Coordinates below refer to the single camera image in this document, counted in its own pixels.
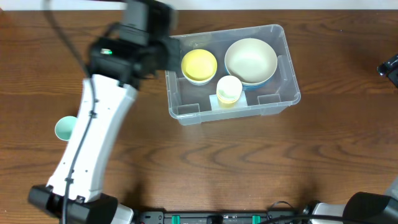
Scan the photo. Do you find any yellow small bowl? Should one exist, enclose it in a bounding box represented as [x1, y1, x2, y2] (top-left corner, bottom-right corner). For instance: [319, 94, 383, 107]
[181, 49, 218, 80]

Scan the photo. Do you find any white small bowl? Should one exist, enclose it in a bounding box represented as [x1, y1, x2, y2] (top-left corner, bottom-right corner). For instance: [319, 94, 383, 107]
[184, 75, 214, 86]

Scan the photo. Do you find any cream white plastic cup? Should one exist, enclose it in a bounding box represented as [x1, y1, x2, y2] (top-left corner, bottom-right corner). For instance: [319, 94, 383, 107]
[216, 75, 243, 98]

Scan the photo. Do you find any clear plastic storage bin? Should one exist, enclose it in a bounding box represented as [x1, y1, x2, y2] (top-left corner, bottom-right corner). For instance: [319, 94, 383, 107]
[165, 24, 301, 126]

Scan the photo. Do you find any large beige bowl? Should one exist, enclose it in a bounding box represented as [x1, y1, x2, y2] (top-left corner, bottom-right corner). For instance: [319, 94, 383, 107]
[224, 38, 278, 83]

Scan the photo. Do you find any dark blue bowl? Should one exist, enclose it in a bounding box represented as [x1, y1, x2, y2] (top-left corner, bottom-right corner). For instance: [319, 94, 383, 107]
[242, 81, 267, 91]
[224, 67, 274, 88]

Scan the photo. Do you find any yellow plastic cup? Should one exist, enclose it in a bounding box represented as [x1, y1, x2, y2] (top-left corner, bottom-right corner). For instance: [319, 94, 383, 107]
[218, 98, 238, 109]
[216, 93, 239, 107]

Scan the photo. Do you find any mint green plastic cup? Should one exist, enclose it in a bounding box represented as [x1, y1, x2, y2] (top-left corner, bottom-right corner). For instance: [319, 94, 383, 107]
[54, 116, 77, 141]

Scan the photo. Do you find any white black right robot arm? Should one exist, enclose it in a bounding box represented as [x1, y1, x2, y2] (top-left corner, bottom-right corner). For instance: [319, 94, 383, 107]
[303, 180, 397, 224]

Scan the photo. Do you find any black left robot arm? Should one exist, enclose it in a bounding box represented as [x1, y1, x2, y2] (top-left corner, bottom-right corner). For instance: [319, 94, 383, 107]
[28, 1, 180, 223]

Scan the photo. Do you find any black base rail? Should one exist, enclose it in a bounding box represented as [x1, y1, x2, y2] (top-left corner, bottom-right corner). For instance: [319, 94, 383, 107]
[131, 208, 299, 224]

